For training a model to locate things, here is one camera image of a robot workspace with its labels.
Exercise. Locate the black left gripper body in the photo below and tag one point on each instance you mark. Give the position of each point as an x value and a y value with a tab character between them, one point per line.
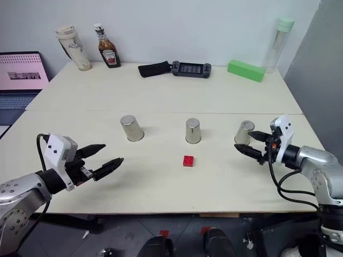
77	171

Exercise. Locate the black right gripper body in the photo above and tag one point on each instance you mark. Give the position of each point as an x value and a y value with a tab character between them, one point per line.
271	150

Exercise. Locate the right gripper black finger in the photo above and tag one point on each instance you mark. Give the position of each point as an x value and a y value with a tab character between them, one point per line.
249	150
258	135

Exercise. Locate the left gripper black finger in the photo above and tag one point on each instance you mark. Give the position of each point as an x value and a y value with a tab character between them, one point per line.
92	150
110	167

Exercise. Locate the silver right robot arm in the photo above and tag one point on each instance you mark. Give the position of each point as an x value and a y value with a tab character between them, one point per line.
321	163

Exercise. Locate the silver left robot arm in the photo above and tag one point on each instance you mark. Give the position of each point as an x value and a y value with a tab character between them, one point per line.
16	192

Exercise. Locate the upturned steel cup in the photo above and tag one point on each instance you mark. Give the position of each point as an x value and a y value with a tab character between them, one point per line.
193	131
132	129
242	134

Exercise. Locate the small red toy brick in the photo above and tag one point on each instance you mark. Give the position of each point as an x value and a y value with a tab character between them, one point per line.
188	160

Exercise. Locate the green rectangular box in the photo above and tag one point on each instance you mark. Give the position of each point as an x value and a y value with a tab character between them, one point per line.
246	71

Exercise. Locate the clear bottle with green lid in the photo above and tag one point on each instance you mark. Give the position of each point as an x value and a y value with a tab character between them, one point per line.
278	45

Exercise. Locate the dark rounded shape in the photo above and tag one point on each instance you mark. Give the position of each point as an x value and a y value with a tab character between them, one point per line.
156	247
218	243

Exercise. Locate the black handheld game console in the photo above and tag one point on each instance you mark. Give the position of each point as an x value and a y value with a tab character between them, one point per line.
190	69

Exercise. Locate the ketchup bottle with white cap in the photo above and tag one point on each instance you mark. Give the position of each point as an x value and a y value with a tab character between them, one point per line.
108	51

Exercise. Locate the black fabric pouch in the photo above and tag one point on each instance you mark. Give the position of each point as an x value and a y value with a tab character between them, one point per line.
154	69

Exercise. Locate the beige printed travel tumbler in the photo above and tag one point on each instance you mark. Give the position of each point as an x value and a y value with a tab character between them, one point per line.
75	48

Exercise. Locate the open laptop with pink screen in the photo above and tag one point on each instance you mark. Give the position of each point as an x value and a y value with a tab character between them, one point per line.
21	69

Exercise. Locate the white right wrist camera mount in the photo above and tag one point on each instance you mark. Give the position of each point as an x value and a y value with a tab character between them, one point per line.
286	134

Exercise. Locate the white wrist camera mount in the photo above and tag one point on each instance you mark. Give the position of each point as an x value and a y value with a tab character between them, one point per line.
55	150
286	134

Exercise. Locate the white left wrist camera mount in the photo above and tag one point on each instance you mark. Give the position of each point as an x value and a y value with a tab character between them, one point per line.
55	150

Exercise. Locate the black table frame bar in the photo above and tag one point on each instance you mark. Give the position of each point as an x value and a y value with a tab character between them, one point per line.
75	222

